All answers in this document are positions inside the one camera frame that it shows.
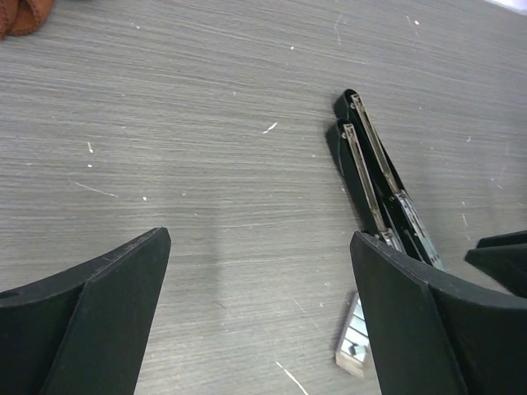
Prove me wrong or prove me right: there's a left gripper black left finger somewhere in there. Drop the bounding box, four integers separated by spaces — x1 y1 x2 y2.
1 227 170 394

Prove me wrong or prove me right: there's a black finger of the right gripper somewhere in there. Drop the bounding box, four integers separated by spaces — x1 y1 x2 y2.
464 230 526 299

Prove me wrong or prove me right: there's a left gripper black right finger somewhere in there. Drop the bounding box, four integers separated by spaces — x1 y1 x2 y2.
350 232 526 394

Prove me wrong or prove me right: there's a black stapler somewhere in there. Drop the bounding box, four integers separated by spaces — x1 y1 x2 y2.
325 118 405 253
333 89 444 270

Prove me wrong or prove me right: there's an orange-brown cloth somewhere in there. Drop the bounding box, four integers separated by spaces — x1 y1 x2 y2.
0 0 55 40

